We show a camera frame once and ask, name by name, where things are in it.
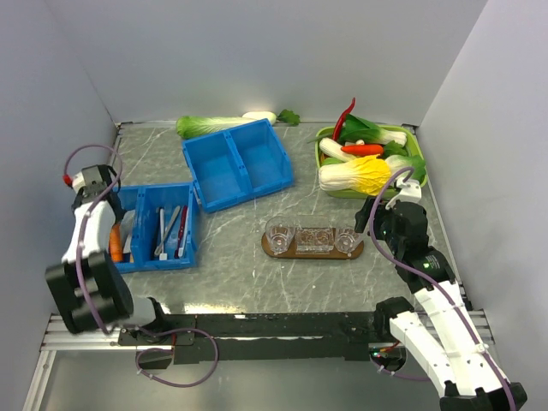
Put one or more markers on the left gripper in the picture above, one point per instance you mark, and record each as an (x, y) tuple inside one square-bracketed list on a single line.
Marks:
[(120, 212)]

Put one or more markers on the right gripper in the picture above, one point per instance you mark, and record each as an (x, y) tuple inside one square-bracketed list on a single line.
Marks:
[(380, 212)]

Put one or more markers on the orange toothpaste tube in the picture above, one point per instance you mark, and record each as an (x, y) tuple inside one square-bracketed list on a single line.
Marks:
[(115, 244)]

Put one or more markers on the clear plastic tray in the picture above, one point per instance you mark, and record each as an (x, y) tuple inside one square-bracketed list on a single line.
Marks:
[(313, 235)]

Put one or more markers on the clear faceted plastic cup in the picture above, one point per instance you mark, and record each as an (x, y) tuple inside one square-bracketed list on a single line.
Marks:
[(280, 232)]

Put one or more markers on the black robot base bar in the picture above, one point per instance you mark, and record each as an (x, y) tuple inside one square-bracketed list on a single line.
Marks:
[(193, 338)]

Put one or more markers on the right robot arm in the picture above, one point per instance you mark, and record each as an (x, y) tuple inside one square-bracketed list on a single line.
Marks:
[(453, 356)]

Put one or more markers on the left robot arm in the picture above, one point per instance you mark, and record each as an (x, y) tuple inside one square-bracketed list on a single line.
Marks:
[(86, 286)]

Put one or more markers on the grey toothbrush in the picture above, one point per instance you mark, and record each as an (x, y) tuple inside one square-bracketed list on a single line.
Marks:
[(169, 226)]

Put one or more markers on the white toothbrush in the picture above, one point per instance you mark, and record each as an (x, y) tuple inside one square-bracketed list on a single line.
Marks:
[(161, 253)]

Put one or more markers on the red toothbrush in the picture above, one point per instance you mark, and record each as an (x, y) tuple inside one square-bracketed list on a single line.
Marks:
[(181, 233)]

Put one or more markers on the wooden oval tray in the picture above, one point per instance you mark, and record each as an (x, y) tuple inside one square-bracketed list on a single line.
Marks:
[(291, 253)]

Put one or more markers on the yellow napa cabbage toy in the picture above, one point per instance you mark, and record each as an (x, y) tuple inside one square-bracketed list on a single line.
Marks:
[(365, 175)]

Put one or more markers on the green white cabbage toy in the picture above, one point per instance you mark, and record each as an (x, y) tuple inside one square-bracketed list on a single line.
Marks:
[(399, 162)]

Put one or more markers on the green vegetable basket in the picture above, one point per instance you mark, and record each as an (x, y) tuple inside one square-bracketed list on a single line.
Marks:
[(412, 148)]

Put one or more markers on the blue bin with toiletries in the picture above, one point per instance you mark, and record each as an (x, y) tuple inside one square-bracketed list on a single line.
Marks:
[(142, 204)]

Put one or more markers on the orange carrot toy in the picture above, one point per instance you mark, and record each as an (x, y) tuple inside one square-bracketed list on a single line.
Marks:
[(364, 150)]

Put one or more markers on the white corn toy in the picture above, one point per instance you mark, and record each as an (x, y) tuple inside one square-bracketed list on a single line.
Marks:
[(332, 149)]

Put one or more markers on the green napa cabbage toy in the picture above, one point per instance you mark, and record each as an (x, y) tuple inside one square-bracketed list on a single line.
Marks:
[(188, 127)]

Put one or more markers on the green bok choy toy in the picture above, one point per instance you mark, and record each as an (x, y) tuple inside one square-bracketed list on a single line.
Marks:
[(357, 128)]

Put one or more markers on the red chili pepper toy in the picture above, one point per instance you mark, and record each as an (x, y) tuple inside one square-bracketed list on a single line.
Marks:
[(341, 120)]

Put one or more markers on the blue bin with cups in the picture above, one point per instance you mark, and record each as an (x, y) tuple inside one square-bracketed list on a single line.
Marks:
[(237, 165)]

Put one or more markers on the green leaf toy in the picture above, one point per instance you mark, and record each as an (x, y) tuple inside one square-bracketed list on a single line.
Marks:
[(289, 117)]

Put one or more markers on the white radish toy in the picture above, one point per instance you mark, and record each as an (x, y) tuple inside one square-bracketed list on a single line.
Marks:
[(259, 115)]

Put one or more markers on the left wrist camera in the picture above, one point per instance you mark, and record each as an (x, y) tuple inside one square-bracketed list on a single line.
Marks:
[(75, 182)]

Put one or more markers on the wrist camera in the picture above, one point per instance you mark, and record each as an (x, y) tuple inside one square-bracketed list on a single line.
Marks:
[(75, 182), (406, 191)]

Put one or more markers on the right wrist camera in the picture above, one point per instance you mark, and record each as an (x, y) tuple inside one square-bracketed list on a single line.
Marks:
[(406, 191)]

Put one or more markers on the aluminium rail frame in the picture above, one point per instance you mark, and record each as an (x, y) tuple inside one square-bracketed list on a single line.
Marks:
[(58, 338)]

